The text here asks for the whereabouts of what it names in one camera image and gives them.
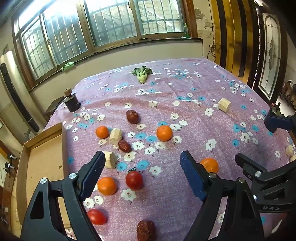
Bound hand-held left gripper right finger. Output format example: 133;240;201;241
180;151;265;241

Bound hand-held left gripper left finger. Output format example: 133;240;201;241
20;151;106;241

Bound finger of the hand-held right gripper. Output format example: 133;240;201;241
235;153;270;186

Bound orange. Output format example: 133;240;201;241
97;177;117;195
96;126;110;139
157;126;173;142
200;158;219;174

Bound cardboard box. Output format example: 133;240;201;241
16;123;70;230

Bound red date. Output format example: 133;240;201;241
118;140;132;153
137;220;156;241
126;110;139;124

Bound red tomato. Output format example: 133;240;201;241
87;209;107;226
125;169;144;189

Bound blue table clamp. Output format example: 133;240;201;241
264;102;296;133

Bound purple floral tablecloth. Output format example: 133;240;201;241
44;57;296;241

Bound black jar with cork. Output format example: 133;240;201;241
63;88;81;113

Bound dark wooden stool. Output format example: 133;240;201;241
44;97;66;121

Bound wooden chair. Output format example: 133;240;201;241
279;80;296;109

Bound green bok choy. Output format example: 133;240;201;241
131;66;152;84

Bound stained glass door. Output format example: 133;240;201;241
253;5;287;100

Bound tower air conditioner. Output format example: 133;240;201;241
0;50;41;132

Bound barred window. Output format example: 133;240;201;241
11;0;197;87

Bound hanging cables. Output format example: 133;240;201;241
207;0;220;63

